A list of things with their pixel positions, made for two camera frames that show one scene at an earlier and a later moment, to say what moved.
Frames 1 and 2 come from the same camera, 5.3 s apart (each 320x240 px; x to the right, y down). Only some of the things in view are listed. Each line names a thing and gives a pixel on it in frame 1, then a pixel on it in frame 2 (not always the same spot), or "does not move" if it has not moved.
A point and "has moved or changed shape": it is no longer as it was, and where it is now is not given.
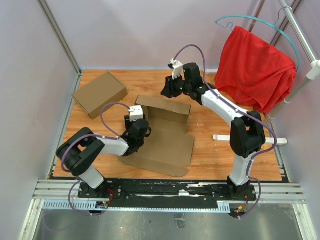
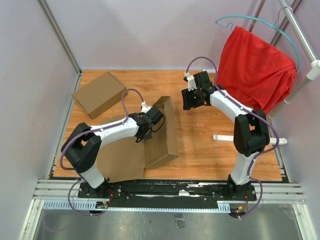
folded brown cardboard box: [104, 90] does not move
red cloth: [253, 70] does not move
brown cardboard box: [167, 148] has moved or changed shape
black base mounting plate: [167, 193] does not move
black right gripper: [169, 90] → [188, 102]
